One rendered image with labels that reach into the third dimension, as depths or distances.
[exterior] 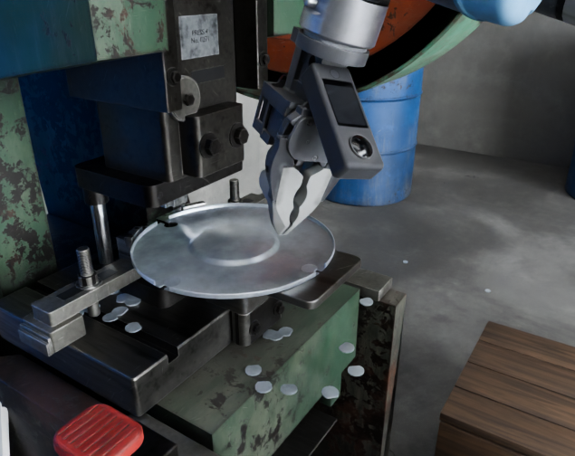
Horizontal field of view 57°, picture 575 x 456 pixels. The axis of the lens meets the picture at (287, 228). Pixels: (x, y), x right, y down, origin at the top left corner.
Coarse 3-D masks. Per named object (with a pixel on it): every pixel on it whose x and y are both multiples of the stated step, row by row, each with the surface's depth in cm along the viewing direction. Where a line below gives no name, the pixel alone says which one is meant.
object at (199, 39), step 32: (192, 0) 65; (224, 0) 70; (192, 32) 66; (224, 32) 71; (192, 64) 68; (224, 64) 73; (192, 96) 66; (224, 96) 74; (128, 128) 70; (160, 128) 67; (192, 128) 67; (224, 128) 71; (128, 160) 72; (160, 160) 69; (192, 160) 69; (224, 160) 73
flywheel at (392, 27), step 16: (400, 0) 85; (416, 0) 83; (400, 16) 85; (416, 16) 84; (432, 16) 87; (384, 32) 88; (400, 32) 86; (416, 32) 90; (272, 48) 101; (288, 48) 99; (384, 48) 89; (272, 64) 102; (288, 64) 100
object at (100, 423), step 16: (80, 416) 50; (96, 416) 50; (112, 416) 50; (128, 416) 50; (64, 432) 48; (80, 432) 48; (96, 432) 48; (112, 432) 48; (128, 432) 48; (64, 448) 47; (80, 448) 46; (96, 448) 46; (112, 448) 46; (128, 448) 47
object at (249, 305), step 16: (336, 256) 74; (352, 256) 74; (320, 272) 70; (336, 272) 70; (352, 272) 72; (304, 288) 67; (320, 288) 67; (336, 288) 68; (224, 304) 76; (240, 304) 74; (256, 304) 76; (272, 304) 80; (304, 304) 64; (320, 304) 65; (240, 320) 75; (256, 320) 77; (272, 320) 81; (240, 336) 76; (256, 336) 78
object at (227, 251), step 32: (160, 224) 84; (192, 224) 84; (224, 224) 84; (256, 224) 84; (320, 224) 83; (160, 256) 74; (192, 256) 74; (224, 256) 73; (256, 256) 73; (288, 256) 74; (320, 256) 74; (192, 288) 66; (224, 288) 66; (256, 288) 66; (288, 288) 66
